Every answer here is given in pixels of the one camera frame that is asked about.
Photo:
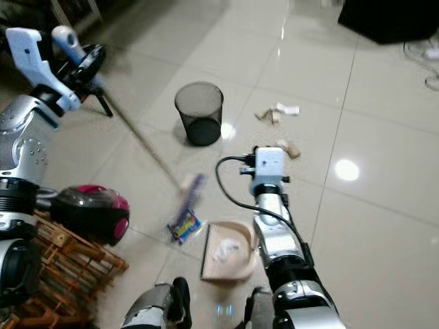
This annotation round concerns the robot right leg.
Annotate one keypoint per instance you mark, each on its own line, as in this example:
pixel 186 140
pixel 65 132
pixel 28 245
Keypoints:
pixel 260 308

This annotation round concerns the black mesh wastebasket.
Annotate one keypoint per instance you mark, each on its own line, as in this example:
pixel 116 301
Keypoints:
pixel 199 116

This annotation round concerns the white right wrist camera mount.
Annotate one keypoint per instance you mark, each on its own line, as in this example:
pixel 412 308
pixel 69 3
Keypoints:
pixel 271 170

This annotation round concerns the robot left leg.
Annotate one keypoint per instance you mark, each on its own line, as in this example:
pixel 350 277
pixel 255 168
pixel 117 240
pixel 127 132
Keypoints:
pixel 158 308

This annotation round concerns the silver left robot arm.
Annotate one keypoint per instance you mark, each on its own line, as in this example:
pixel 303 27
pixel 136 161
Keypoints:
pixel 22 144

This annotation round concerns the beige plastic dustpan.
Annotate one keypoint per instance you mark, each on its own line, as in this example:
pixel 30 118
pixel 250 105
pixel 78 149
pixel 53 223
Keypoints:
pixel 230 264

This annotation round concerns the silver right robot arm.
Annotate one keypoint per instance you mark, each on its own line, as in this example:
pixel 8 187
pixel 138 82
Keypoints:
pixel 281 253

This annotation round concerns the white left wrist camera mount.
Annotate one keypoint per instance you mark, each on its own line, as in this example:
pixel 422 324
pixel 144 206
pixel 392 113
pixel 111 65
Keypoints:
pixel 34 62

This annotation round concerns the white paper in dustpan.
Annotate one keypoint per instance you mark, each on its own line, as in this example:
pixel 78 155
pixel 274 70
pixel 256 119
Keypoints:
pixel 223 252

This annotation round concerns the wooden lattice rack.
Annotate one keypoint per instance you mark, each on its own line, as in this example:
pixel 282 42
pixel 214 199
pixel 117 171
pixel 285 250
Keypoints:
pixel 72 264

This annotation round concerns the black furniture block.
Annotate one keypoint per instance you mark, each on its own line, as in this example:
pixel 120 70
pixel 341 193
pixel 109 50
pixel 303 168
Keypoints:
pixel 391 17

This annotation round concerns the blue snack wrapper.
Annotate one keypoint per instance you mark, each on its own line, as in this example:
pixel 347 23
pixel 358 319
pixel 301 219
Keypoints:
pixel 184 226

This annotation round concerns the robot leg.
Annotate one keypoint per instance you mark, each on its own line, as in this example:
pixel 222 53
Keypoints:
pixel 260 308
pixel 158 308

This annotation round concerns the beige crumpled paper scrap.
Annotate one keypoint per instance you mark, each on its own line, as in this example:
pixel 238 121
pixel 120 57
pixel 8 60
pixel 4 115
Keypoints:
pixel 291 149

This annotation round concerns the crumpled white paper scrap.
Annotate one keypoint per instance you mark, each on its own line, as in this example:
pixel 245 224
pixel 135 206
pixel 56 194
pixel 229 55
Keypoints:
pixel 281 110

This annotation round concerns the black and pink vacuum cleaner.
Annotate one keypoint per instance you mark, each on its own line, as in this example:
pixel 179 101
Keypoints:
pixel 92 212

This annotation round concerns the dark metal frame furniture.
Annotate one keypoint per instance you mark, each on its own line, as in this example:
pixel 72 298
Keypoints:
pixel 68 10

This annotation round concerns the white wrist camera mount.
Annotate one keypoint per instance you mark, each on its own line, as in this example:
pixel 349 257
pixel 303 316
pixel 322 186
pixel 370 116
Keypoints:
pixel 34 62
pixel 271 170

